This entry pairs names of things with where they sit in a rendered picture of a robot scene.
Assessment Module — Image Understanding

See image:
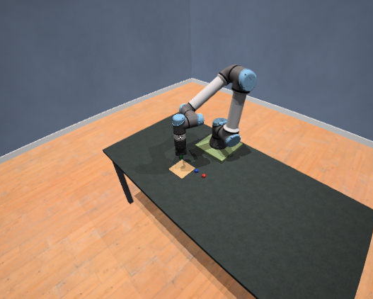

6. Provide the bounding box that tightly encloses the orange flat mat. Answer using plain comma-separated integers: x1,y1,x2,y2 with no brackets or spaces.
169,160,195,179

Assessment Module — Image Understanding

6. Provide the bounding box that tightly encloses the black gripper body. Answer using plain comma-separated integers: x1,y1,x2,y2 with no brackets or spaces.
173,134,187,156

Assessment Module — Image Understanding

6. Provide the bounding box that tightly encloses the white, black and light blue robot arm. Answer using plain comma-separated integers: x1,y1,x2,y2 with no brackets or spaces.
173,64,257,150

